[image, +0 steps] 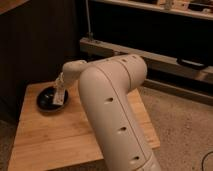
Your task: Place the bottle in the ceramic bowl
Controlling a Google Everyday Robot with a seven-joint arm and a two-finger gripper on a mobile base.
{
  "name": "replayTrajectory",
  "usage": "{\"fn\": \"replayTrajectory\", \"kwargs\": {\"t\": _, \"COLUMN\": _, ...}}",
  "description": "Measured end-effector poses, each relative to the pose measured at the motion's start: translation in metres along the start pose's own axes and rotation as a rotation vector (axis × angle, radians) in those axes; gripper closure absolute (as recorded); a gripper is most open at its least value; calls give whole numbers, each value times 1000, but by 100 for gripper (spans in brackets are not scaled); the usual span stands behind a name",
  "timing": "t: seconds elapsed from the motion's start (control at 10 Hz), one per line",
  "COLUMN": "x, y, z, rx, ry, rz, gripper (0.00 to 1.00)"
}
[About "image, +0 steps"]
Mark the wooden table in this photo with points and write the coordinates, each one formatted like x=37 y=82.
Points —
x=47 y=141

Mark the metal pole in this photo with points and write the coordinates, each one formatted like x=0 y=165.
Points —
x=90 y=34

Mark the black handle object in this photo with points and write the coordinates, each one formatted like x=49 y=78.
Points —
x=192 y=65

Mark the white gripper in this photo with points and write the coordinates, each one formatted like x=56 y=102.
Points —
x=60 y=88

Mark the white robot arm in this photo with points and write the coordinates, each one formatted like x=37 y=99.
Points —
x=103 y=86

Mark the black ceramic bowl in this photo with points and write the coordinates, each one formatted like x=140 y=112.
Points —
x=45 y=98

